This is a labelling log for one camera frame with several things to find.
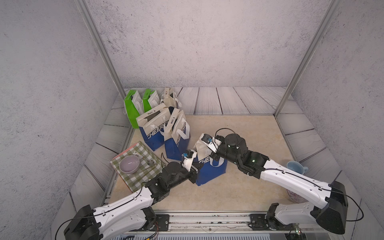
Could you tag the metal spoon patterned handle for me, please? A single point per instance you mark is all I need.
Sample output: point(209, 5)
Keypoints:
point(142, 159)

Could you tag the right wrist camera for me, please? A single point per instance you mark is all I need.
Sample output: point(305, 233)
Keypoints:
point(207, 139)

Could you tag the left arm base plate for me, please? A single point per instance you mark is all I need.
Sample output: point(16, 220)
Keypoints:
point(160, 223)

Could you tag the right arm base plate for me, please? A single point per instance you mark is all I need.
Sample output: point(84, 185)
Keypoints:
point(261, 221)

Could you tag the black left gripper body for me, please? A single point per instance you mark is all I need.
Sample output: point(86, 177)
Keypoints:
point(191, 175)

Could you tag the light blue mug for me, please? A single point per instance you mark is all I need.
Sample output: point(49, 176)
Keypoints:
point(297, 167)

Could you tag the green white takeout bag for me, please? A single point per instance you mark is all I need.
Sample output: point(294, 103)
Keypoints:
point(134, 107)
point(150, 100)

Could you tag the green checkered cloth mat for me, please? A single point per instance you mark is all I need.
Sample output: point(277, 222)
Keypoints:
point(145, 173)

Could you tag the lilac ceramic bowl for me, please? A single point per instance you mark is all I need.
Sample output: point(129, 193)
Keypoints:
point(129, 164)

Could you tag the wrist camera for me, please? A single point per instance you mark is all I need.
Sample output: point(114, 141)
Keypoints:
point(207, 139)
point(189, 154)

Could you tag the red board under cloth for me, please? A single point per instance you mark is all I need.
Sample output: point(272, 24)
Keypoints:
point(121, 151)

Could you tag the dark navy takeaway bag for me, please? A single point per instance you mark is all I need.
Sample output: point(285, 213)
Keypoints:
point(170, 98)

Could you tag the blue white takeout bag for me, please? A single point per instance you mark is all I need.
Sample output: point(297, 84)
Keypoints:
point(152, 125)

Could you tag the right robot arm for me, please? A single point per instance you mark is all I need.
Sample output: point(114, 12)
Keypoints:
point(326, 204)

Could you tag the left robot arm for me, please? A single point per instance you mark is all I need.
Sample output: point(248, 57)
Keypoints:
point(133, 212)

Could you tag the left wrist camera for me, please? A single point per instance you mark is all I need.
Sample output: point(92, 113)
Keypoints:
point(189, 154)

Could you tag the clear glass saucer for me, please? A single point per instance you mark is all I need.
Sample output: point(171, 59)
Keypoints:
point(296, 198)

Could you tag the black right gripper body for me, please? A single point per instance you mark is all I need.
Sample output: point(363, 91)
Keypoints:
point(223, 152)

